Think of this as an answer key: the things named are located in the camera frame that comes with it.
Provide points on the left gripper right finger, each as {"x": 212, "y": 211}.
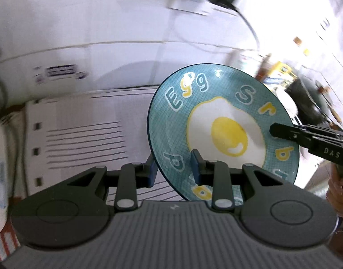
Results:
{"x": 215, "y": 174}

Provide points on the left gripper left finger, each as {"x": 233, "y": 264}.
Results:
{"x": 134, "y": 176}

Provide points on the teal egg plate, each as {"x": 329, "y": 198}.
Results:
{"x": 223, "y": 113}

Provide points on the person right hand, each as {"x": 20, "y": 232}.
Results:
{"x": 334, "y": 194}

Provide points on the striped white table mat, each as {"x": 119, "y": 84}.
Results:
{"x": 74, "y": 151}

